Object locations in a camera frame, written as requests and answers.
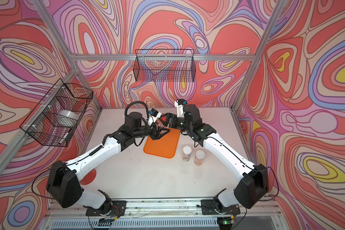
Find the aluminium frame corner post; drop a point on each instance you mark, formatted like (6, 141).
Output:
(272, 22)

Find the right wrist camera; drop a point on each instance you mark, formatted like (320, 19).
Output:
(179, 104)

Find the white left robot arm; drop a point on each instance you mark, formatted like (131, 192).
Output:
(64, 178)

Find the white bowl in basket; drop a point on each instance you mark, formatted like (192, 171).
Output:
(67, 118)

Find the black wire basket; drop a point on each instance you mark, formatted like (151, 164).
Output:
(164, 65)
(41, 125)

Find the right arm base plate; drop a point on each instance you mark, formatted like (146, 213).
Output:
(213, 207)

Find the red pen cup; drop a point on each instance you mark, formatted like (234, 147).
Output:
(89, 177)

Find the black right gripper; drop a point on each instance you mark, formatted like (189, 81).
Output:
(170, 117)

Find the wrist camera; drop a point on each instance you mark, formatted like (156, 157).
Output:
(179, 104)
(154, 115)

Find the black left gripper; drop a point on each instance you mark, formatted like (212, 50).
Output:
(156, 135)

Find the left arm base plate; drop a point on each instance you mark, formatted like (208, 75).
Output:
(113, 208)

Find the black wire basket left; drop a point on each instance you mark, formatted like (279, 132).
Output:
(41, 125)

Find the orange tray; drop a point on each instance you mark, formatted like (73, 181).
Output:
(165, 147)

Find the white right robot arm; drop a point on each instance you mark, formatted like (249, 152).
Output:
(253, 180)

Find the black wire basket back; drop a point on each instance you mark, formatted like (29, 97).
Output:
(164, 65)

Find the patterned lid candy jar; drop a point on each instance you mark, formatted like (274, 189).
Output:
(199, 157)

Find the white lid candy jar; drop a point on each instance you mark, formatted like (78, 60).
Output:
(186, 153)

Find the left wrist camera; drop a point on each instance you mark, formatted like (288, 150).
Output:
(154, 115)

